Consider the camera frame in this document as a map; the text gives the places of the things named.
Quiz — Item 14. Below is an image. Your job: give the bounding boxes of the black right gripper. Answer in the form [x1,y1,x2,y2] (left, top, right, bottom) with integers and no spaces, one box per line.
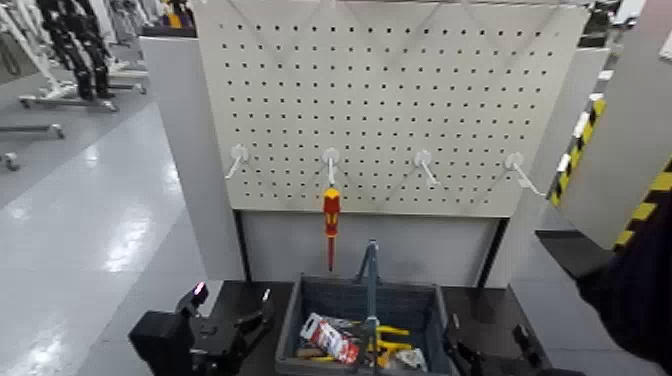
[445,313,587,376]

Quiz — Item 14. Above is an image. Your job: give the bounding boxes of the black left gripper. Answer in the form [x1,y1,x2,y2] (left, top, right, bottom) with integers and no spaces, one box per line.
[175,281,275,376]

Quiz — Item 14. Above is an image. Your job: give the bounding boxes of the grey blue plastic crate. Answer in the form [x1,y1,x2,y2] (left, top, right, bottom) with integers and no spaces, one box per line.
[273,273,462,376]

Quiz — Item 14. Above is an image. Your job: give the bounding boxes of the blue crate carrying handle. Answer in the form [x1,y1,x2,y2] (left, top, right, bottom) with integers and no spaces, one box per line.
[354,239,381,375]

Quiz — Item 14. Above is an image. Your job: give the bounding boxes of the clear plastic bag item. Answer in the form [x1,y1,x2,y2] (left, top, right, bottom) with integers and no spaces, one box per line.
[393,348,429,372]

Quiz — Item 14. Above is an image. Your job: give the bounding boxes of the yellow black clamp tool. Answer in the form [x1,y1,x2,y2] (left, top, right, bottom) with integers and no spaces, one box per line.
[362,324,414,369]

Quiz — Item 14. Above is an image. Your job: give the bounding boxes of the red white packaged item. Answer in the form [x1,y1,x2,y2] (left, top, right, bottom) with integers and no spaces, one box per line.
[299,312,361,365]

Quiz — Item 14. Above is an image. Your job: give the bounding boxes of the grey panel under pegboard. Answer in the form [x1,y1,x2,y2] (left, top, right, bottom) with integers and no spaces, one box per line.
[240,209,501,289]

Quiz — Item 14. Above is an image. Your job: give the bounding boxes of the red yellow screwdriver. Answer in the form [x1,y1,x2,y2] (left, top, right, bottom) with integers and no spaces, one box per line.
[322,187,342,273]

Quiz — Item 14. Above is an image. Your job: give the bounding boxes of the person in dark clothing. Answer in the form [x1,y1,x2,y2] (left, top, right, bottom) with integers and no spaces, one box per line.
[574,191,672,375]

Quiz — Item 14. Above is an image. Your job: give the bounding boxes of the white pegboard hook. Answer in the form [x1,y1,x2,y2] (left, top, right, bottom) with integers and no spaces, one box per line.
[504,152,548,199]
[225,144,250,181]
[322,147,341,188]
[414,149,441,187]

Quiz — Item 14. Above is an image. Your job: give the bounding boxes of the white partition panel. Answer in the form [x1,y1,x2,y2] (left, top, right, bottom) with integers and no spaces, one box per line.
[138,35,248,283]

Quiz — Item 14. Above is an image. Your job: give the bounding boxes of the white perforated pegboard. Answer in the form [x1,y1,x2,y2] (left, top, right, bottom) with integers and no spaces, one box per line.
[193,0,592,219]

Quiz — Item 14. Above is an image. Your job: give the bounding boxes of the grey panel with hazard stripes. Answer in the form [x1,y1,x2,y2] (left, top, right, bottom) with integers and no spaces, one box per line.
[546,0,672,251]

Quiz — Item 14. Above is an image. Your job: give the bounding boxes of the grey caster leg bar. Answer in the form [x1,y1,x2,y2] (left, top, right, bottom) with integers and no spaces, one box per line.
[0,122,67,141]

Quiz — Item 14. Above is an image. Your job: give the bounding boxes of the white wheeled stand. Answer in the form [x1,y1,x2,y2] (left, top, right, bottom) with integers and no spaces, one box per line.
[0,0,149,114]

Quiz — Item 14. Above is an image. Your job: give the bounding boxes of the yellow purple background object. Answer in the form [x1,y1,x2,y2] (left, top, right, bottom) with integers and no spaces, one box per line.
[159,0,197,31]

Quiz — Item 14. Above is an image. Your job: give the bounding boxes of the black humanoid robot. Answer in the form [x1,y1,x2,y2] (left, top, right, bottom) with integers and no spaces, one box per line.
[35,0,116,102]

